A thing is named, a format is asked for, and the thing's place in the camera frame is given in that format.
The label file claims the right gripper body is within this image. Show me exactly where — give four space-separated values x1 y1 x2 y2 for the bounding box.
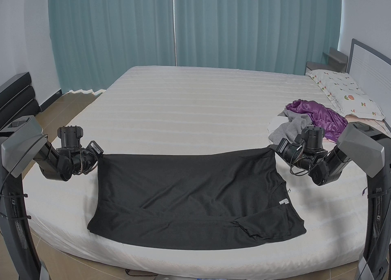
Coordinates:
275 138 301 163

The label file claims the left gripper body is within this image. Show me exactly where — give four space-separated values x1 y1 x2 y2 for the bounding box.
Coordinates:
82 141 104 166

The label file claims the black T-shirt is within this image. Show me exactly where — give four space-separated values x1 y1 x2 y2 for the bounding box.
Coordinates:
87 146 307 250

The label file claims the bed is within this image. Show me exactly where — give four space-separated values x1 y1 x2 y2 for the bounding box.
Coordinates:
21 38 391 277

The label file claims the grey garment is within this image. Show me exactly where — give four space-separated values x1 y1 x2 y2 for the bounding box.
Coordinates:
268 109 315 145

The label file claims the white garment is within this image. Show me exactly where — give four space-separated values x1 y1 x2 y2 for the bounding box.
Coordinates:
268 116 289 133

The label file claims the purple satin garment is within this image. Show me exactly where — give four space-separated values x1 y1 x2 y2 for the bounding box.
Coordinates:
286 99 369 196

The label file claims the white printed pillow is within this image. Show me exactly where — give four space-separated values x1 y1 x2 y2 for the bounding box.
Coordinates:
306 69 385 120

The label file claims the black chest of drawers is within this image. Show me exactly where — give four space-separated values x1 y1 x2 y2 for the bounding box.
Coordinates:
0 72 40 130

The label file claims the grey bedside table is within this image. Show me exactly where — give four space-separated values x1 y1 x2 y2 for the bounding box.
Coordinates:
305 47 349 74

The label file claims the blue-green curtain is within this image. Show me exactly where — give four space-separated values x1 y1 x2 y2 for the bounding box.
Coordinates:
174 0 343 75
47 0 177 94

